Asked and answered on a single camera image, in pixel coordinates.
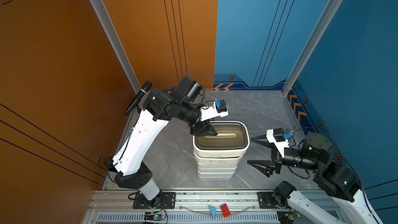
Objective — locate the bamboo lid tissue box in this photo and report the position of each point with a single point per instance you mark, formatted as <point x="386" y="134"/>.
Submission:
<point x="215" y="178"/>

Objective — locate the left circuit board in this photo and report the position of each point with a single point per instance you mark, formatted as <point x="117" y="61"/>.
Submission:
<point x="154" y="218"/>

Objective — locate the cream tissue box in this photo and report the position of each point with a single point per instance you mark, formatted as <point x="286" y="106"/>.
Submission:
<point x="232" y="141"/>

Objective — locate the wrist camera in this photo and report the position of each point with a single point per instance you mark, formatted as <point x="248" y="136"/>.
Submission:
<point x="218" y="108"/>
<point x="279" y="138"/>

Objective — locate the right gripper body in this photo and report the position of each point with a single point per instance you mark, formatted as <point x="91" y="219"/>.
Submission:
<point x="276" y="156"/>

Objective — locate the cream tissue box angled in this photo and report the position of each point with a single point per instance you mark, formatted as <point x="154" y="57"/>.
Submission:
<point x="217" y="161"/>

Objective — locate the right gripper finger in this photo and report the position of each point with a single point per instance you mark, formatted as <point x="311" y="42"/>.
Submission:
<point x="261" y="140"/>
<point x="266" y="167"/>

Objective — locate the circuit board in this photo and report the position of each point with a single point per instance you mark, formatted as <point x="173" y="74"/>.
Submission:
<point x="285" y="217"/>
<point x="154" y="218"/>

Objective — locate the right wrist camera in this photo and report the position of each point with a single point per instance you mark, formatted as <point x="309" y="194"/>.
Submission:
<point x="279" y="138"/>

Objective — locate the black microphone on stand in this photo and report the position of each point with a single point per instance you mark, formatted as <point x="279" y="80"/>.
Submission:
<point x="134" y="104"/>

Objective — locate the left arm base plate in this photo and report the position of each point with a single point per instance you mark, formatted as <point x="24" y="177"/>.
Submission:
<point x="165" y="200"/>

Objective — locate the red block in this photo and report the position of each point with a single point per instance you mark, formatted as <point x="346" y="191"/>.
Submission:
<point x="225" y="210"/>

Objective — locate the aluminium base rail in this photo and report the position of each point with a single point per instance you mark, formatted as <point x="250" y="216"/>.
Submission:
<point x="191" y="207"/>

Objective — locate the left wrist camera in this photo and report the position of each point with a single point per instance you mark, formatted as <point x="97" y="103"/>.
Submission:
<point x="218" y="108"/>

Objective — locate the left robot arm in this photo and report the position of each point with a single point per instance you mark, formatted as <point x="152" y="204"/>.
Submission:
<point x="156" y="108"/>

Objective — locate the right circuit board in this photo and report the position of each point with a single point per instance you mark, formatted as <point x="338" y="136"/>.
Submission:
<point x="285" y="217"/>

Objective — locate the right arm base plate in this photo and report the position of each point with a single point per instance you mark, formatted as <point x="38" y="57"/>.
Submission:
<point x="266" y="200"/>

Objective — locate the grey lid tissue box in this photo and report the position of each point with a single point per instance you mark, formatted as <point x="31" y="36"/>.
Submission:
<point x="215" y="175"/>
<point x="216" y="166"/>
<point x="214" y="171"/>

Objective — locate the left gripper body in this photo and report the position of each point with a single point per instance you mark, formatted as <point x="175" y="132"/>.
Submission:
<point x="199" y="128"/>

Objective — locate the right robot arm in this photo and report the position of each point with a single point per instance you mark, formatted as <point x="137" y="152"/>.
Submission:
<point x="331" y="174"/>

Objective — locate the blue triangle piece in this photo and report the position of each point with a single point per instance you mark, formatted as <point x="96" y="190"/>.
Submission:
<point x="213" y="211"/>

